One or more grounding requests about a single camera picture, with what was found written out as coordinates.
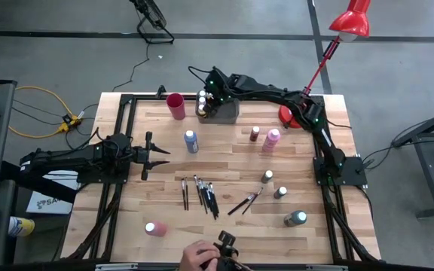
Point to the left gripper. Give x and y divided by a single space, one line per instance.
141 155

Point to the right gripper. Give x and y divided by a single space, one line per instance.
228 92

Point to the small pink paint bottle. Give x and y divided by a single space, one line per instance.
202 100

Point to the small teal paint bottle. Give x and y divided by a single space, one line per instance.
202 93

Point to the small yellow paint bottle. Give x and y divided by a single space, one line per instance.
201 110

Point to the large periwinkle paint bottle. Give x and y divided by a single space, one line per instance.
191 145

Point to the pair of pens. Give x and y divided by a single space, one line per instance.
183 195

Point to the small dark red paint bottle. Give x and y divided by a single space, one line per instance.
254 134

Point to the large pink paint bottle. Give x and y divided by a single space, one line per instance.
270 141

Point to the large coral red paint bottle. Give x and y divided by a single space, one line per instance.
156 229

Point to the small green paint bottle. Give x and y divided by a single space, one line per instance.
266 177

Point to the small dark blue paint bottle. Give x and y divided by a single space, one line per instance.
279 193

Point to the large dark grey paint bottle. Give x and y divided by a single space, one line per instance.
294 219

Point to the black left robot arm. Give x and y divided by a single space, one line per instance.
70 160

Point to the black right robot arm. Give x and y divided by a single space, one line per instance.
273 92

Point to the grey translucent plastic bin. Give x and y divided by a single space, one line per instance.
228 117

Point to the red plastic cup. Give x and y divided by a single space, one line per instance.
176 107

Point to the red desk lamp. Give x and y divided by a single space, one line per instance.
286 116

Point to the yellow power plug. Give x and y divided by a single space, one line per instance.
66 124

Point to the person's hand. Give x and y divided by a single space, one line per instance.
196 257

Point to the white printed box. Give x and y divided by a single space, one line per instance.
51 203

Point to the black diagonal bar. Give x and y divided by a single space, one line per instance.
32 184

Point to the yellow and white can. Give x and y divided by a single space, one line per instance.
23 227

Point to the black aluminium table frame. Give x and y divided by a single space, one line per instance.
126 98

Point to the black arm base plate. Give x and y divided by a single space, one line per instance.
354 175
89 179

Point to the silver bracket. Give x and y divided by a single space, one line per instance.
115 267
326 268

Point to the black desk frame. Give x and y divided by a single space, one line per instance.
431 180

